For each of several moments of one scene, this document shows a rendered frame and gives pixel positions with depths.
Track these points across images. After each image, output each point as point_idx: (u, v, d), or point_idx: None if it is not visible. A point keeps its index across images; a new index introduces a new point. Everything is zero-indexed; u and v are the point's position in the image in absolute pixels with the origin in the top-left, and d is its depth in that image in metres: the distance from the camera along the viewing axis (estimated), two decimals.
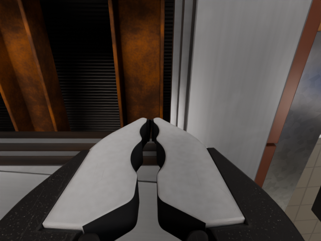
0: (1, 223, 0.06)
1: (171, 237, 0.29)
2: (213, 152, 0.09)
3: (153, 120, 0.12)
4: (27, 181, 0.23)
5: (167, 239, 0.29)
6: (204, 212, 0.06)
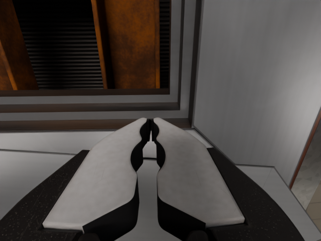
0: (1, 223, 0.06)
1: None
2: (213, 152, 0.09)
3: (153, 120, 0.12)
4: None
5: None
6: (204, 212, 0.06)
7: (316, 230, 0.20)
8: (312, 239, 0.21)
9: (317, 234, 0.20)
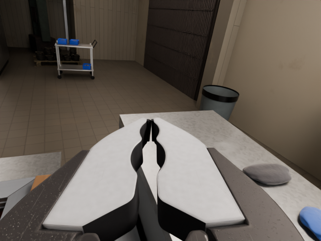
0: (1, 223, 0.06)
1: None
2: (213, 152, 0.09)
3: (153, 120, 0.12)
4: None
5: None
6: (204, 212, 0.06)
7: None
8: None
9: None
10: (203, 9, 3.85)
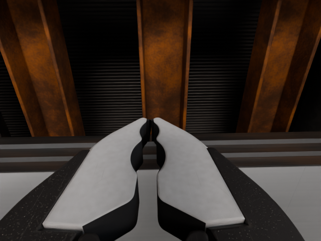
0: (1, 223, 0.06)
1: None
2: (213, 152, 0.09)
3: (153, 120, 0.12)
4: None
5: None
6: (204, 212, 0.06)
7: None
8: None
9: None
10: None
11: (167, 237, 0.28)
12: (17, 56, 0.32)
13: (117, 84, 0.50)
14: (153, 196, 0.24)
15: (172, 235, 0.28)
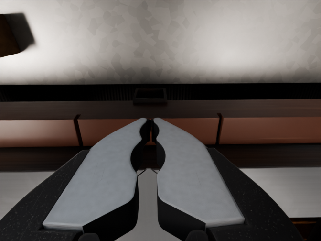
0: (1, 223, 0.06)
1: None
2: (213, 152, 0.09)
3: (153, 120, 0.12)
4: None
5: None
6: (204, 212, 0.06)
7: (139, 176, 0.22)
8: (151, 174, 0.22)
9: (144, 174, 0.22)
10: None
11: None
12: None
13: None
14: None
15: None
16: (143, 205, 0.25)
